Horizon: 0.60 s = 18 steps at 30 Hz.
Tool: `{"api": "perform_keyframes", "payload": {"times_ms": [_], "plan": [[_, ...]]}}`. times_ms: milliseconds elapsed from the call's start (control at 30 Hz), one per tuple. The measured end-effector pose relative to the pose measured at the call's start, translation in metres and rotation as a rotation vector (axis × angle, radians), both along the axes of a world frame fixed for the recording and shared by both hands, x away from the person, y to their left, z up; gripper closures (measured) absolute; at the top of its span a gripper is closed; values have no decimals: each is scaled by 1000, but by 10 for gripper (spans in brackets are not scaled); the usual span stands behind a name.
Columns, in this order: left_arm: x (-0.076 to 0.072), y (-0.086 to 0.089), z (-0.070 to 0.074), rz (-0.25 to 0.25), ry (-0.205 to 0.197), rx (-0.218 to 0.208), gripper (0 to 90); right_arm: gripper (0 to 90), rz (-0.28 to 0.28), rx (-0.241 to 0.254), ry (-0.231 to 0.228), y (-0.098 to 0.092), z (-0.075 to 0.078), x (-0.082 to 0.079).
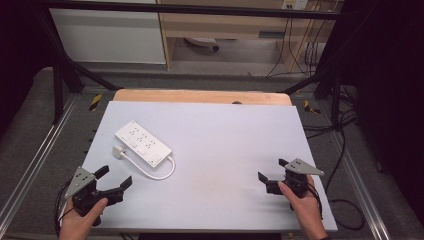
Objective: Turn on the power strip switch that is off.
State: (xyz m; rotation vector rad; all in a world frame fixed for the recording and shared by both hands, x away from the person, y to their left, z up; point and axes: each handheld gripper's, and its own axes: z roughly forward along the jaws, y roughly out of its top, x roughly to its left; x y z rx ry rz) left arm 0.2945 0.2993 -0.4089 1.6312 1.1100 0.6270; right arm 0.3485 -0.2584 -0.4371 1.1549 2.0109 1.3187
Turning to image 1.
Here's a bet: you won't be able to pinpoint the white power strip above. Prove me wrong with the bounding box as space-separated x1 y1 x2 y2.
114 119 174 169

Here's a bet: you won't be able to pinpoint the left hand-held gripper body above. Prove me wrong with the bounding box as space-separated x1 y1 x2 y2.
64 165 113 227

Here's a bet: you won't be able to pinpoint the aluminium rail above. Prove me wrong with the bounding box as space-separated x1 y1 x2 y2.
0 94 80 229
328 129 392 240

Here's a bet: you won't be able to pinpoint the yellow cable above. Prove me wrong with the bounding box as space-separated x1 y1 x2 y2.
289 9 322 74

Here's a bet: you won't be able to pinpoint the black floor cable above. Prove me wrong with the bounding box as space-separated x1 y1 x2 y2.
302 87 366 232

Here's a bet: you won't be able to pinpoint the person's left hand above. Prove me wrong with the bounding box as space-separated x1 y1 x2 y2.
58 197 110 240

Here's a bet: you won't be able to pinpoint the light wooden board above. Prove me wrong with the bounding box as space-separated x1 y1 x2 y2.
112 88 293 107

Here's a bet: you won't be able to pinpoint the light wooden desk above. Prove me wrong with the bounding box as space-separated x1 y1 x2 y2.
156 0 338 72

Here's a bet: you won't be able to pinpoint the white plug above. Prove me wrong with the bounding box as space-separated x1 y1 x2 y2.
112 144 127 160

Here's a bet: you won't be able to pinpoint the office chair base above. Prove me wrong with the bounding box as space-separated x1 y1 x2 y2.
184 36 221 52

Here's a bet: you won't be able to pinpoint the hanging black cables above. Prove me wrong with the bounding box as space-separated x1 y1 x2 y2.
266 9 334 78

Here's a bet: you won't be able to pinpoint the black curtain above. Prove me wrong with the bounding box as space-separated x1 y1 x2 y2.
0 0 54 134
333 0 424 228

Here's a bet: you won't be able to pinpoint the black metal frame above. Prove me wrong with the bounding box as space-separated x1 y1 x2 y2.
33 0 354 125

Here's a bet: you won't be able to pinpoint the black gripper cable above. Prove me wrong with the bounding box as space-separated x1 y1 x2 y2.
307 182 324 220
53 180 75 236

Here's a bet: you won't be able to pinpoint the white wall outlet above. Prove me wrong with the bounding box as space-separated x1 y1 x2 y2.
281 0 310 11

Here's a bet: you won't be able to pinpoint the person's right hand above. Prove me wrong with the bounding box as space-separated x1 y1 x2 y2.
277 175 330 240

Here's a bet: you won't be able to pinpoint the white cabinet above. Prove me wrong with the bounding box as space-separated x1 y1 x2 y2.
49 7 167 65

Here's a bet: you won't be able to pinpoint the white power strip cable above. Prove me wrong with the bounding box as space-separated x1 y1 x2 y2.
119 151 177 181

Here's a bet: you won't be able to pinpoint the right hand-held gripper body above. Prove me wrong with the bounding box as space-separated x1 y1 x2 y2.
275 158 325 212

